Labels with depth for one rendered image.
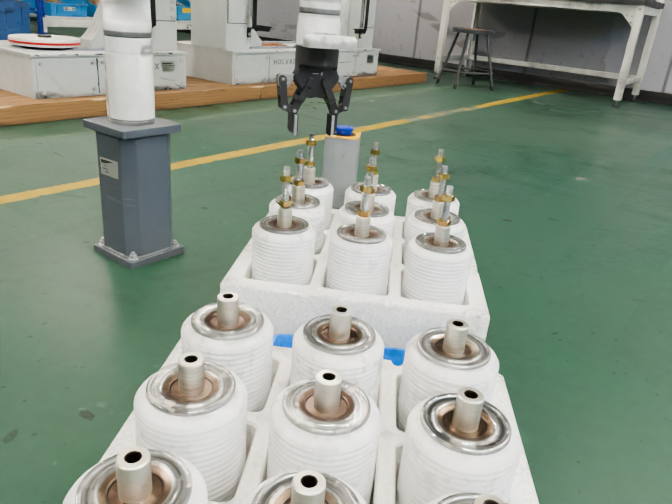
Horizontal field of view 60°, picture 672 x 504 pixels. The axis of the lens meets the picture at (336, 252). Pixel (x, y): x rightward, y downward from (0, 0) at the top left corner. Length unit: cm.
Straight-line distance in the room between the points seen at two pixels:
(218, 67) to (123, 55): 236
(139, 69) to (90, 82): 172
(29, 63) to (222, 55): 114
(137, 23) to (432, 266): 76
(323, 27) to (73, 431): 72
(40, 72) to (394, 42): 446
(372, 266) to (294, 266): 12
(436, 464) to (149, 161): 97
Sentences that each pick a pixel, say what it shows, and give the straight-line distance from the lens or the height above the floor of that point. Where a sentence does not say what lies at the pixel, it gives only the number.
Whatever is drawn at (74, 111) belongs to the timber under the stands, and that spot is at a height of 3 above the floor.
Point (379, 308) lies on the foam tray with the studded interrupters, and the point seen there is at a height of 17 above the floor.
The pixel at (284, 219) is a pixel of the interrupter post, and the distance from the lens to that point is 88.
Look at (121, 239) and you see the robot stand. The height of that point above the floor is 6.
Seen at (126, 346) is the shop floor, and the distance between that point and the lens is 108.
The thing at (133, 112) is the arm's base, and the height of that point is 33.
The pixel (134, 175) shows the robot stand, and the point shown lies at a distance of 130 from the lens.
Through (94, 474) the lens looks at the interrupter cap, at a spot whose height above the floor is 25.
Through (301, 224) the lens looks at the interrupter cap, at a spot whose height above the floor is 25.
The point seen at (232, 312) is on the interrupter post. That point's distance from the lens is 62.
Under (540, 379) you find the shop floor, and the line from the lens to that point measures 109.
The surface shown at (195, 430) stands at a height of 24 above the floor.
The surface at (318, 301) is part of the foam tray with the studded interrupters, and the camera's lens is 85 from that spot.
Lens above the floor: 57
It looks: 23 degrees down
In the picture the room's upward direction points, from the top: 5 degrees clockwise
